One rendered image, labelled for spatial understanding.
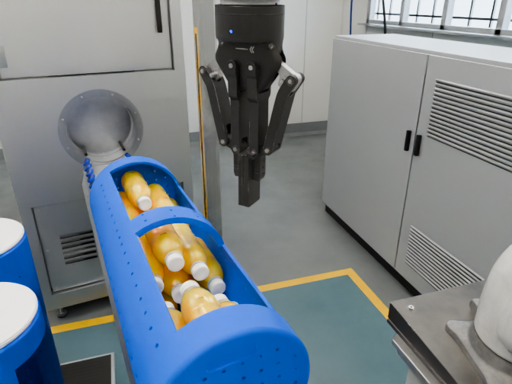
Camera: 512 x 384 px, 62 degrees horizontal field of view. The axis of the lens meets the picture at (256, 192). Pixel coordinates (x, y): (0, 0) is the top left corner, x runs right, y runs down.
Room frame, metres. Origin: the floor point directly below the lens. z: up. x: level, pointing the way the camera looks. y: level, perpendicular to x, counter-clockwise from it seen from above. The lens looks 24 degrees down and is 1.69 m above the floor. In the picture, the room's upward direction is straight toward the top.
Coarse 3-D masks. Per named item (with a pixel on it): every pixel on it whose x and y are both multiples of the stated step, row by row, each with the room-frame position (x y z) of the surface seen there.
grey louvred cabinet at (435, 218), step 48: (336, 48) 3.26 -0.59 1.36; (384, 48) 2.68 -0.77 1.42; (432, 48) 2.41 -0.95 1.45; (480, 48) 2.41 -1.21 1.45; (336, 96) 3.21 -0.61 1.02; (384, 96) 2.63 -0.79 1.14; (432, 96) 2.22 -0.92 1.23; (480, 96) 1.92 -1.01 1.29; (336, 144) 3.15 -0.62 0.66; (384, 144) 2.57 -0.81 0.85; (432, 144) 2.16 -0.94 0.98; (480, 144) 1.87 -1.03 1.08; (336, 192) 3.09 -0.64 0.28; (384, 192) 2.50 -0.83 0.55; (432, 192) 2.10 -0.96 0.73; (480, 192) 1.81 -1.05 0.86; (384, 240) 2.44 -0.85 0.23; (432, 240) 2.04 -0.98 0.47; (480, 240) 1.75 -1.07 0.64; (432, 288) 1.97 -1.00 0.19
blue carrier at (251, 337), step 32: (128, 160) 1.24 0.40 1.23; (96, 192) 1.15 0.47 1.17; (96, 224) 1.04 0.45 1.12; (128, 224) 0.87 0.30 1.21; (160, 224) 0.85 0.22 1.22; (192, 224) 0.88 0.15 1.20; (128, 256) 0.76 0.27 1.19; (224, 256) 0.91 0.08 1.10; (128, 288) 0.68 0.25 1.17; (256, 288) 0.74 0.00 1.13; (128, 320) 0.62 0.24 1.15; (160, 320) 0.55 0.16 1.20; (224, 320) 0.52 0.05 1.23; (256, 320) 0.53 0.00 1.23; (128, 352) 0.58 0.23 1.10; (160, 352) 0.50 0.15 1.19; (192, 352) 0.47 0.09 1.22; (224, 352) 0.48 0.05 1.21; (256, 352) 0.50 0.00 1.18; (288, 352) 0.53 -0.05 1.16
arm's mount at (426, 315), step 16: (448, 288) 0.83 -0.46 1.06; (464, 288) 0.83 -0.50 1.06; (480, 288) 0.83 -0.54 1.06; (400, 304) 0.77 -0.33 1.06; (416, 304) 0.77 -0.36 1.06; (432, 304) 0.77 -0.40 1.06; (448, 304) 0.78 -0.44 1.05; (464, 304) 0.78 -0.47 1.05; (400, 320) 0.74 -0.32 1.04; (416, 320) 0.73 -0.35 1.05; (432, 320) 0.73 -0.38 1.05; (448, 320) 0.73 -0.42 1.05; (464, 320) 0.73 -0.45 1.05; (400, 336) 0.73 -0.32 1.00; (416, 336) 0.69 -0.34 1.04; (432, 336) 0.68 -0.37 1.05; (448, 336) 0.68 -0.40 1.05; (416, 352) 0.68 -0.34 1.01; (432, 352) 0.64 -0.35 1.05; (448, 352) 0.64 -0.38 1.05; (432, 368) 0.63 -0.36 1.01; (448, 368) 0.60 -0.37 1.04; (464, 368) 0.60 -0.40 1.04
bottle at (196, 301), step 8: (192, 288) 0.67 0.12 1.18; (200, 288) 0.66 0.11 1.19; (184, 296) 0.64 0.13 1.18; (192, 296) 0.63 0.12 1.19; (200, 296) 0.63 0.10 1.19; (208, 296) 0.63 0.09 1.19; (184, 304) 0.62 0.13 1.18; (192, 304) 0.61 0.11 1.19; (200, 304) 0.61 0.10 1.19; (208, 304) 0.61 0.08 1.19; (216, 304) 0.62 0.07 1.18; (184, 312) 0.61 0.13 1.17; (192, 312) 0.60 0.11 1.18; (200, 312) 0.59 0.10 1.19; (184, 320) 0.60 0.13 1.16; (192, 320) 0.58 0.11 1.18
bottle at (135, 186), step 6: (126, 174) 1.23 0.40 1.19; (132, 174) 1.22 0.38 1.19; (138, 174) 1.23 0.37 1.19; (126, 180) 1.20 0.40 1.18; (132, 180) 1.18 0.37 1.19; (138, 180) 1.18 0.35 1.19; (144, 180) 1.21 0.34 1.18; (126, 186) 1.17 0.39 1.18; (132, 186) 1.14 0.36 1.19; (138, 186) 1.13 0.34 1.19; (144, 186) 1.14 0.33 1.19; (126, 192) 1.15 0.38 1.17; (132, 192) 1.12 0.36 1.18; (138, 192) 1.11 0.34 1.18; (144, 192) 1.11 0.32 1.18; (150, 192) 1.13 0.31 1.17; (132, 198) 1.11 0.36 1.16; (138, 198) 1.09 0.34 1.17; (150, 198) 1.12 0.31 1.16; (132, 204) 1.12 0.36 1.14
